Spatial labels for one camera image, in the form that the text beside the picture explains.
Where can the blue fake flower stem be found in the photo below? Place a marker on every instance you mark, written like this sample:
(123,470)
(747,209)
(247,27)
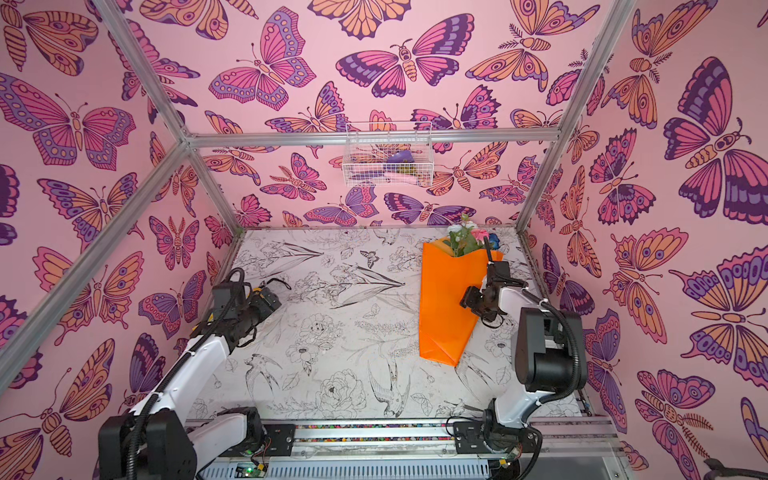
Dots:
(494,241)

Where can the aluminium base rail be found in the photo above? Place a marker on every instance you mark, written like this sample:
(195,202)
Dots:
(569,448)

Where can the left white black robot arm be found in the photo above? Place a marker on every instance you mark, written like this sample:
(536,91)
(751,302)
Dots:
(151,441)

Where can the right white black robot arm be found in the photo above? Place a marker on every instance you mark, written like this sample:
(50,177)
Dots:
(549,357)

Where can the white fake flower stem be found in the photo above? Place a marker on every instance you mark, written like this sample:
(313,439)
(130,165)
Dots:
(460,239)

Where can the green circuit board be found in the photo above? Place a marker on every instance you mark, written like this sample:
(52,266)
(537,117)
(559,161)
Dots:
(250,471)

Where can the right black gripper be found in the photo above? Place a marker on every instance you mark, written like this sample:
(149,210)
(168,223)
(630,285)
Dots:
(480,298)

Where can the orange wrapping paper sheet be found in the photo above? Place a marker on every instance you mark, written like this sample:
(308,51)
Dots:
(445,327)

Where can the pink fake rose stem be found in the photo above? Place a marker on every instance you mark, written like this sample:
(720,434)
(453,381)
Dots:
(480,236)

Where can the white wire wall basket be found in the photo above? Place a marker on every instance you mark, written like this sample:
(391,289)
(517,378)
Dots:
(389,153)

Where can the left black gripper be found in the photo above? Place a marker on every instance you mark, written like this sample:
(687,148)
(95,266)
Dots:
(263,308)

